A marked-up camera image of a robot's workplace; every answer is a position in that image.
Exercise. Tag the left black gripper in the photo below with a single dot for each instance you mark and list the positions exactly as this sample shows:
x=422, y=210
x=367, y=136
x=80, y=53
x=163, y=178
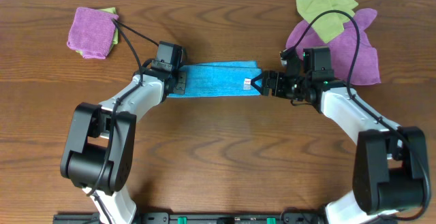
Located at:
x=181, y=88

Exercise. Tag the blue microfiber cloth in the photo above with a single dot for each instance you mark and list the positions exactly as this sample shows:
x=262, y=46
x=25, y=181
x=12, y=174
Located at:
x=219, y=79

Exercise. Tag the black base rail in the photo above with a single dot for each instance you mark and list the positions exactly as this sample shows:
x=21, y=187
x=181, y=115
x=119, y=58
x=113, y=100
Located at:
x=292, y=217

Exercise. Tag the green folded cloth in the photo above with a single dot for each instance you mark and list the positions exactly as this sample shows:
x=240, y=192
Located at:
x=115, y=36

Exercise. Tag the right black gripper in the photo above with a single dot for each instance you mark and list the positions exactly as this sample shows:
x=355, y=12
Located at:
x=276, y=86

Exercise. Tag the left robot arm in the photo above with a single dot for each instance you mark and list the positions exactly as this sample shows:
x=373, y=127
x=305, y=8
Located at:
x=99, y=149

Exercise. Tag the purple unfolded cloth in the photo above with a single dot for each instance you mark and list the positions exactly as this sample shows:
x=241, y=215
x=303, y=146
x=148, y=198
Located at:
x=342, y=48

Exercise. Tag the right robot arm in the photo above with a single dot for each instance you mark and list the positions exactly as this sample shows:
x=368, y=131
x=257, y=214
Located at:
x=391, y=171

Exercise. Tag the purple folded cloth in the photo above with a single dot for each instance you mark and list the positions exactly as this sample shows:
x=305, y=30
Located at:
x=90, y=33

